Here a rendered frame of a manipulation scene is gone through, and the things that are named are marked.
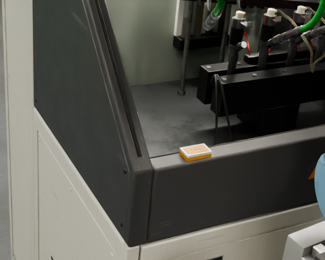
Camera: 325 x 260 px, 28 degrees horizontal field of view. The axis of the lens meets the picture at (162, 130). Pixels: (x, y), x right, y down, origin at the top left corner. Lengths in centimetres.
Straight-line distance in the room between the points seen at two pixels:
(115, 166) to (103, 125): 8
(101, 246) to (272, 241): 35
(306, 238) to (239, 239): 40
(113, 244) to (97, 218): 8
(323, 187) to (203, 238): 63
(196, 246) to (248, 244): 13
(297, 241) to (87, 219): 57
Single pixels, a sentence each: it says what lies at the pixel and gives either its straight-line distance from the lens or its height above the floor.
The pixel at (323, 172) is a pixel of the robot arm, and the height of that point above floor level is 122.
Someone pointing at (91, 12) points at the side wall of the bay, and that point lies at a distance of 118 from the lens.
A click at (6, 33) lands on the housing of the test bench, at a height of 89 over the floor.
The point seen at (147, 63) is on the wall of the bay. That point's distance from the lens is 165.
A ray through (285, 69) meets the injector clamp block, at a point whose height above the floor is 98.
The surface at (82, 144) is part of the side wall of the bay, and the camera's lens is 130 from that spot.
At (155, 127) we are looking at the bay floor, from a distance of 147.
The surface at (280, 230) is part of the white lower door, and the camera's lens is 137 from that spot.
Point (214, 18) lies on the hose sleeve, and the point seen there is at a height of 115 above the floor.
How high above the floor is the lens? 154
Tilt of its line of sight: 29 degrees down
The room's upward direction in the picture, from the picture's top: 6 degrees clockwise
